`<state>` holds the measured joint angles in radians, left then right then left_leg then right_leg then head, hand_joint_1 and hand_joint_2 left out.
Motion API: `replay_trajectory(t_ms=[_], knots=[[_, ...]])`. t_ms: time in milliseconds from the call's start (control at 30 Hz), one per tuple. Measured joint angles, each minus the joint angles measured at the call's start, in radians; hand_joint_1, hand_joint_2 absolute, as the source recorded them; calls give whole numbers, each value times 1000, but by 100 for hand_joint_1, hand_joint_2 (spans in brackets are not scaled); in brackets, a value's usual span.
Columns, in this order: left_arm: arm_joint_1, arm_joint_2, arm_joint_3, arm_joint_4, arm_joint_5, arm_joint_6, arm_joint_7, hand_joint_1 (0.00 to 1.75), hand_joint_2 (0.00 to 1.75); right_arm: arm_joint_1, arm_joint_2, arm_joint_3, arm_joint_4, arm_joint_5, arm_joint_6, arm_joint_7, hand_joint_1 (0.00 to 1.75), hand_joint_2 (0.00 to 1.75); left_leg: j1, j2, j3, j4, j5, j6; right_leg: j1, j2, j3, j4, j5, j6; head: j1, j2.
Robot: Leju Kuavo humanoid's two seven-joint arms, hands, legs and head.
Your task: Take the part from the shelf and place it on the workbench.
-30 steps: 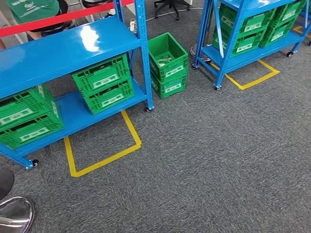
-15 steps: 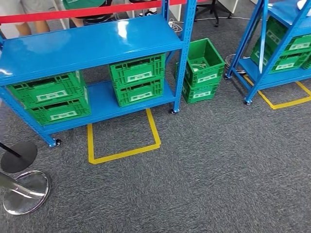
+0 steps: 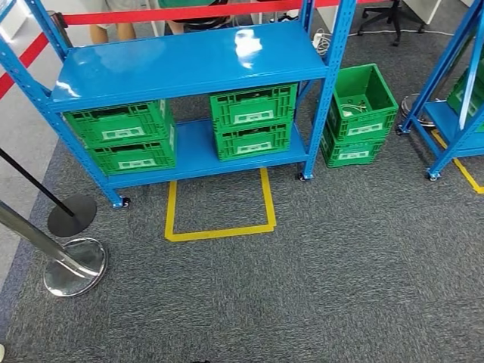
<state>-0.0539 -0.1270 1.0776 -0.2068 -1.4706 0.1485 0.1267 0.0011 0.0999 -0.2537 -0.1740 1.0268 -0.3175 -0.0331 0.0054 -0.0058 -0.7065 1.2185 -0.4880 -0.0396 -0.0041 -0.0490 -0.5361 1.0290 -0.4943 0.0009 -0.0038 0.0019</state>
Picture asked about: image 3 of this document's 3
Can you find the large open green crate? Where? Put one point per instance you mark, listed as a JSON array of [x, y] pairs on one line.
[[362, 90]]

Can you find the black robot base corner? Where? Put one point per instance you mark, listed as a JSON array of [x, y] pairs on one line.
[[200, 362]]

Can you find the white power strip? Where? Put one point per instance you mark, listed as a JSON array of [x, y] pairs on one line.
[[353, 107]]

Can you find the dark stanchion post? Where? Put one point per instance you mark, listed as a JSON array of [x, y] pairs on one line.
[[60, 27]]

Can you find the chrome stanchion with round base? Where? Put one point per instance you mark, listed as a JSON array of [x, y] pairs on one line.
[[75, 270]]

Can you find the black office stool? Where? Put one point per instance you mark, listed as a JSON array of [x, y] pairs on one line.
[[208, 24]]

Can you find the blue metal shelf rack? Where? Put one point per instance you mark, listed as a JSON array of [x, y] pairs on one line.
[[181, 65], [442, 115]]

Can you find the black office chair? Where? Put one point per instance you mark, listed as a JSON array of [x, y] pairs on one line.
[[395, 20]]

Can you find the red barrier belt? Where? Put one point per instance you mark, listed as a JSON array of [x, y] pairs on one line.
[[26, 57], [189, 12]]

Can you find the black stanchion with round base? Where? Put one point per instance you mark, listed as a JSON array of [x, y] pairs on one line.
[[73, 218]]

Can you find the green plastic crate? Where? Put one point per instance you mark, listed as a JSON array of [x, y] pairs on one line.
[[136, 158], [465, 95], [253, 107], [124, 122], [352, 154], [253, 143]]

